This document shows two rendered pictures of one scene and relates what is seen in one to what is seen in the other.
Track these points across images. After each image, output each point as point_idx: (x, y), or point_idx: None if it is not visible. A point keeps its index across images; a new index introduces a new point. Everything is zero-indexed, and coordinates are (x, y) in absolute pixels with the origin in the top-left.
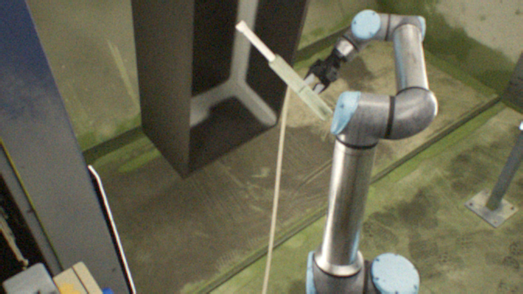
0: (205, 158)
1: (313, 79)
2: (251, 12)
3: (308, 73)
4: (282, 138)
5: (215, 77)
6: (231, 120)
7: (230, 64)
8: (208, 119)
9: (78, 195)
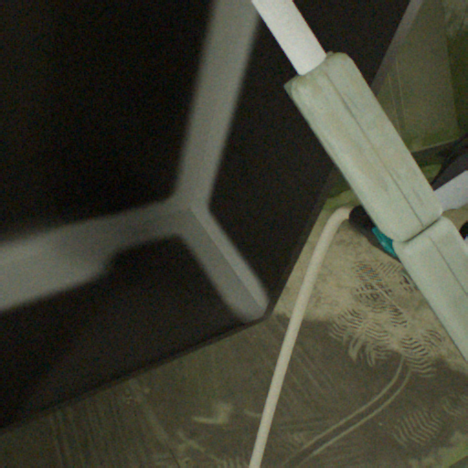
0: (68, 383)
1: (465, 197)
2: (247, 26)
3: (452, 167)
4: (281, 377)
5: (136, 184)
6: (158, 292)
7: (178, 159)
8: (104, 281)
9: None
